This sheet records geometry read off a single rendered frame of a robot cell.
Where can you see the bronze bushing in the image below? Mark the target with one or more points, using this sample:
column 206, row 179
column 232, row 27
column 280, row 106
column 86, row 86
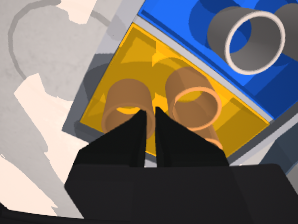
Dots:
column 209, row 134
column 127, row 93
column 196, row 114

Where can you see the yellow bin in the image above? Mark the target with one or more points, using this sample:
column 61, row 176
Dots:
column 141, row 57

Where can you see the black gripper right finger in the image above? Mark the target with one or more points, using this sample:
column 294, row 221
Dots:
column 177, row 146

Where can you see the blue bin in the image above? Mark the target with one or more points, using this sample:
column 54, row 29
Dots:
column 274, row 90

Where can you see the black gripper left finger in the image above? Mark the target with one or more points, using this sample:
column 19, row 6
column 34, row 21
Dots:
column 124, row 145

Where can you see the grey metal bushing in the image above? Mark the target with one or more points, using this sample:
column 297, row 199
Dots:
column 288, row 15
column 264, row 46

